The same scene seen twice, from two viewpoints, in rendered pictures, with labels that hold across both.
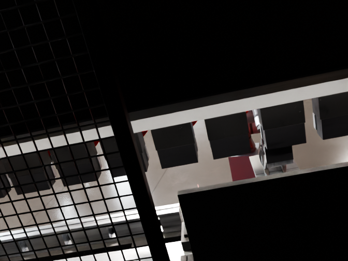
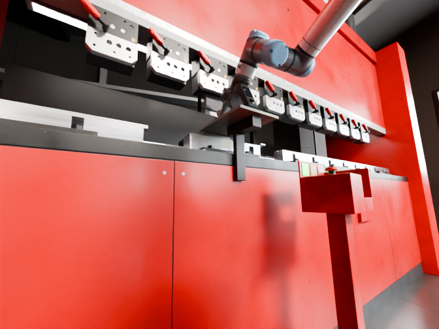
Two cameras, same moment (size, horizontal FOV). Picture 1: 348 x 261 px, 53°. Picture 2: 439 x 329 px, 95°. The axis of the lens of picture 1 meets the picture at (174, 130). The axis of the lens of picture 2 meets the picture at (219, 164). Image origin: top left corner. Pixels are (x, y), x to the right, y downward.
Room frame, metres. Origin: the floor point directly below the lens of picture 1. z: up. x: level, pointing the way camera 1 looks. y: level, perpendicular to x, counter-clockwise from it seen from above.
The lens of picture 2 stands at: (1.85, -0.94, 0.72)
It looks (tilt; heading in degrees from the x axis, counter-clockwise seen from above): 9 degrees up; 138
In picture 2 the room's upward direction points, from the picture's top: 1 degrees counter-clockwise
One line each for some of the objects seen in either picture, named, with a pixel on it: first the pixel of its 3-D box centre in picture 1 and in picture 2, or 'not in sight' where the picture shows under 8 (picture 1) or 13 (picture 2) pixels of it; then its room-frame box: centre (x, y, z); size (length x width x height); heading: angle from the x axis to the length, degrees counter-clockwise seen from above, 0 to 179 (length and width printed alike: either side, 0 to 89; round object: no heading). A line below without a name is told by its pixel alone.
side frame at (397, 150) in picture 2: not in sight; (370, 156); (1.32, 1.91, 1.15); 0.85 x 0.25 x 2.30; 172
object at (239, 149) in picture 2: not in sight; (243, 150); (1.38, -0.39, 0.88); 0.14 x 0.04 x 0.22; 172
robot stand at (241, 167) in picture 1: (252, 200); not in sight; (2.03, -0.41, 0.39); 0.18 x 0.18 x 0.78; 68
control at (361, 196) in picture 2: not in sight; (335, 185); (1.59, -0.15, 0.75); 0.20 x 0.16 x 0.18; 88
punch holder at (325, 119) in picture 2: (30, 169); (325, 121); (1.33, 0.60, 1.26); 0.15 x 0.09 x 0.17; 82
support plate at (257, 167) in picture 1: (274, 167); (236, 124); (1.34, -0.39, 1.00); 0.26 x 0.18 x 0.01; 172
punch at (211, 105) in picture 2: (278, 154); (214, 106); (1.19, -0.37, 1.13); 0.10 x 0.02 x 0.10; 82
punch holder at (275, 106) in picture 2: (175, 142); (269, 100); (1.25, 0.00, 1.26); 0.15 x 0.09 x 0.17; 82
